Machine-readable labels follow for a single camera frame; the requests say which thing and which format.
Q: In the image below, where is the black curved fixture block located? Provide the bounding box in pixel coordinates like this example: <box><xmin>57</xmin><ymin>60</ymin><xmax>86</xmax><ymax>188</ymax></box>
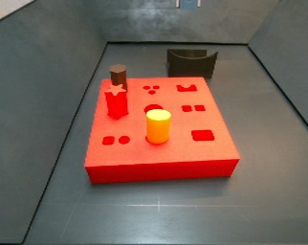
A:
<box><xmin>167</xmin><ymin>49</ymin><xmax>218</xmax><ymax>78</ymax></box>

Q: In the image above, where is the brown hexagonal peg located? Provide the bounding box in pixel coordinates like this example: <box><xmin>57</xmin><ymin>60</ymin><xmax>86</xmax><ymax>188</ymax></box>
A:
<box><xmin>109</xmin><ymin>64</ymin><xmax>127</xmax><ymax>89</ymax></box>

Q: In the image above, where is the yellow cylinder peg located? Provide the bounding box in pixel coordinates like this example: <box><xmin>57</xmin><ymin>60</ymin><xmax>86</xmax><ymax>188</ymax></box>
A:
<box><xmin>146</xmin><ymin>109</ymin><xmax>170</xmax><ymax>145</ymax></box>

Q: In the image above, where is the red star prism peg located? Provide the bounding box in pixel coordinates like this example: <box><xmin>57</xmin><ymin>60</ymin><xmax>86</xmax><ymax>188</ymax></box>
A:
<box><xmin>105</xmin><ymin>84</ymin><xmax>129</xmax><ymax>120</ymax></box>

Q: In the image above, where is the red foam hole board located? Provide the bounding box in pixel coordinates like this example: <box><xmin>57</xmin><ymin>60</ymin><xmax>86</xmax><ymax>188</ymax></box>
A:
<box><xmin>83</xmin><ymin>78</ymin><xmax>239</xmax><ymax>184</ymax></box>

